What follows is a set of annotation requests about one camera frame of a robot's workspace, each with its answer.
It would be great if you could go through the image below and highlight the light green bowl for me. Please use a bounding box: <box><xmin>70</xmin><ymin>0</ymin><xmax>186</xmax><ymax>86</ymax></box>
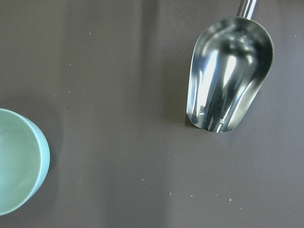
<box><xmin>0</xmin><ymin>108</ymin><xmax>50</xmax><ymax>215</ymax></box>

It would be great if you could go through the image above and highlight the steel scoop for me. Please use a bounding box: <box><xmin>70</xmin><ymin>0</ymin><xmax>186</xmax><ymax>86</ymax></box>
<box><xmin>186</xmin><ymin>0</ymin><xmax>274</xmax><ymax>133</ymax></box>

